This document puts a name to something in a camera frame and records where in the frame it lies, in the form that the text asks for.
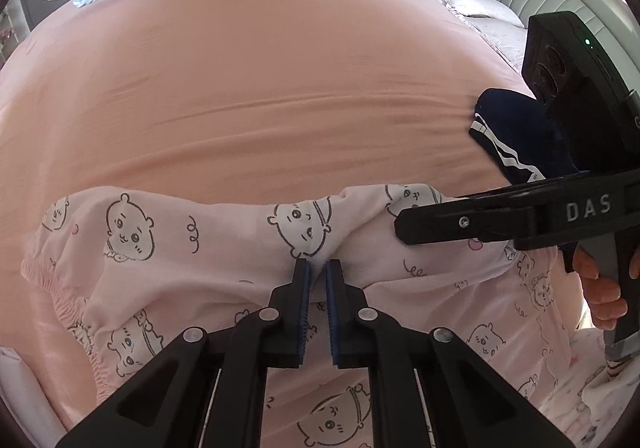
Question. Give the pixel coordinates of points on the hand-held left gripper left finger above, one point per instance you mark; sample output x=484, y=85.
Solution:
x=302, y=308

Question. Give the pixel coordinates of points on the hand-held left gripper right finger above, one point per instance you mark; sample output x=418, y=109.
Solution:
x=332, y=313

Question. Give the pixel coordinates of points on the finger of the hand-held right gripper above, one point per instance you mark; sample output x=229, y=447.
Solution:
x=440, y=225

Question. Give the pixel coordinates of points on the pink cartoon print pajama pants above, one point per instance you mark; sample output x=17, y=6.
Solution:
x=200, y=248

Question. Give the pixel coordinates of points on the person's right hand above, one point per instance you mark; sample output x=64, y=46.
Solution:
x=600, y=293

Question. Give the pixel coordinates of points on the navy garment with white stripes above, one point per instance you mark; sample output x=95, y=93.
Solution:
x=515, y=128

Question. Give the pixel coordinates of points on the bed with pink sheet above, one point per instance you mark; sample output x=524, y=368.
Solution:
x=250, y=78

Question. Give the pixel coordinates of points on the folded white garment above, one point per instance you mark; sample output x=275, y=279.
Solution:
x=20, y=378

